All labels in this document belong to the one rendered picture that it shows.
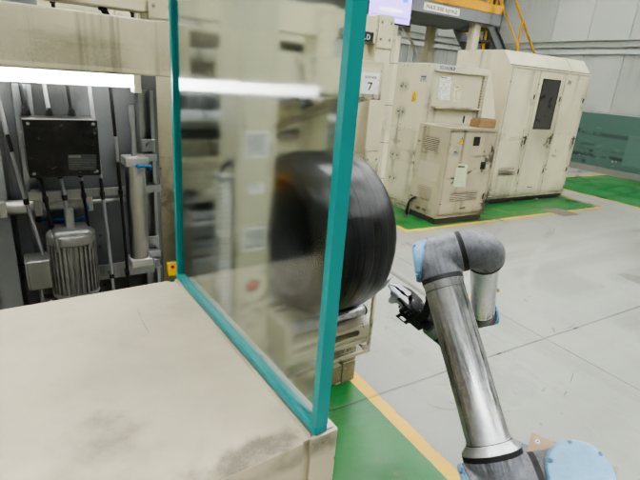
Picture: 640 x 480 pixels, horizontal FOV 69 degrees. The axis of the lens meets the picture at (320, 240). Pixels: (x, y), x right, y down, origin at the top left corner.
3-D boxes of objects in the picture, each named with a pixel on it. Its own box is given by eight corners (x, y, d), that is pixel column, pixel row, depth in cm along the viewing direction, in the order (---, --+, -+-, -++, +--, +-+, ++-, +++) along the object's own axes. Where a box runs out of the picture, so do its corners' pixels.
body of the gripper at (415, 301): (393, 315, 166) (418, 335, 168) (410, 305, 160) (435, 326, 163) (397, 300, 172) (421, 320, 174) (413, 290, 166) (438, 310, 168)
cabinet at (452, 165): (435, 226, 607) (450, 128, 566) (406, 213, 654) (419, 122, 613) (483, 220, 652) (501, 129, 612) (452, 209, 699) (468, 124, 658)
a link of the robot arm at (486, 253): (499, 211, 128) (491, 302, 184) (454, 223, 130) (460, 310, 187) (514, 247, 122) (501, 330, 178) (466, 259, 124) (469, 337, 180)
